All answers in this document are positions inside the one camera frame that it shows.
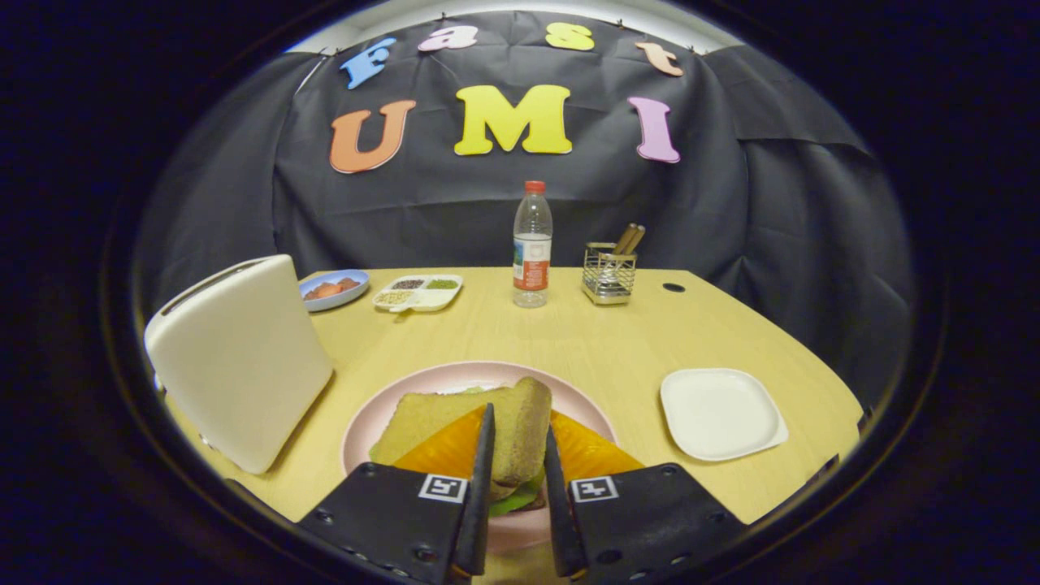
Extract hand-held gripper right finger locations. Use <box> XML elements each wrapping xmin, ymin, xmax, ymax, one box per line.
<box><xmin>543</xmin><ymin>410</ymin><xmax>748</xmax><ymax>582</ymax></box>

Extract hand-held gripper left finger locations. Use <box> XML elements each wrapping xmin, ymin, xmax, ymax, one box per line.
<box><xmin>297</xmin><ymin>403</ymin><xmax>496</xmax><ymax>585</ymax></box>

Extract green lettuce leaf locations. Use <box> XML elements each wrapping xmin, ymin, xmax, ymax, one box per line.
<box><xmin>487</xmin><ymin>465</ymin><xmax>547</xmax><ymax>517</ymax></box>

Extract brown toast slice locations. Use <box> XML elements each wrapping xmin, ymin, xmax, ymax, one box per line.
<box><xmin>370</xmin><ymin>376</ymin><xmax>553</xmax><ymax>501</ymax></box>

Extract pink round plate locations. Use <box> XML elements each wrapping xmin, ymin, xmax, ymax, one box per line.
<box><xmin>340</xmin><ymin>361</ymin><xmax>618</xmax><ymax>555</ymax></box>

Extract white square plate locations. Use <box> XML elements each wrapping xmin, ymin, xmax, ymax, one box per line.
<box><xmin>660</xmin><ymin>368</ymin><xmax>789</xmax><ymax>462</ymax></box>

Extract white divided seed tray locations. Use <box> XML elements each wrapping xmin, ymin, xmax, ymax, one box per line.
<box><xmin>372</xmin><ymin>274</ymin><xmax>464</xmax><ymax>314</ymax></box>

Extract clear plastic water bottle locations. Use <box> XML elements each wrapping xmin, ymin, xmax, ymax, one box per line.
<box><xmin>513</xmin><ymin>180</ymin><xmax>553</xmax><ymax>309</ymax></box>

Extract blue plate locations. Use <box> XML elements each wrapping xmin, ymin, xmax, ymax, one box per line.
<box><xmin>298</xmin><ymin>269</ymin><xmax>371</xmax><ymax>313</ymax></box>

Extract red food pieces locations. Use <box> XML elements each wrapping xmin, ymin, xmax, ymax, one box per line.
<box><xmin>304</xmin><ymin>278</ymin><xmax>361</xmax><ymax>301</ymax></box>

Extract white toaster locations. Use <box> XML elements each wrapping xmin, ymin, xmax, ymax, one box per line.
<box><xmin>144</xmin><ymin>254</ymin><xmax>334</xmax><ymax>475</ymax></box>

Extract black backdrop cloth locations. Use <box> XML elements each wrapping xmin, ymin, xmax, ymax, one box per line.
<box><xmin>134</xmin><ymin>10</ymin><xmax>915</xmax><ymax>407</ymax></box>

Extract wire cutlery holder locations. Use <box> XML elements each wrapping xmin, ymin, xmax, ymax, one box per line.
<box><xmin>582</xmin><ymin>242</ymin><xmax>638</xmax><ymax>306</ymax></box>

